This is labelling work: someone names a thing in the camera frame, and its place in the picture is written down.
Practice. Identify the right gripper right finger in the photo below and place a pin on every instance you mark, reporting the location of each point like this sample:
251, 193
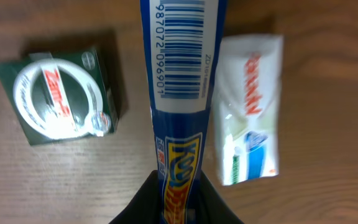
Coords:
211, 208

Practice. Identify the white Panadol packet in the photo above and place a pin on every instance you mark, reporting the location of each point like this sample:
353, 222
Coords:
246, 102

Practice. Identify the dark green round-logo box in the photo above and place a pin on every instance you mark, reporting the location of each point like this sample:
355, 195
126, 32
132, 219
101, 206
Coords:
60, 96

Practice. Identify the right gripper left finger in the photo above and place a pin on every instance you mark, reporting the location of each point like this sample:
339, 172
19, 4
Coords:
145, 205

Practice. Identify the blue Kool Fever box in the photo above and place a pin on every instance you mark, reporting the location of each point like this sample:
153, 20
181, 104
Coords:
182, 39

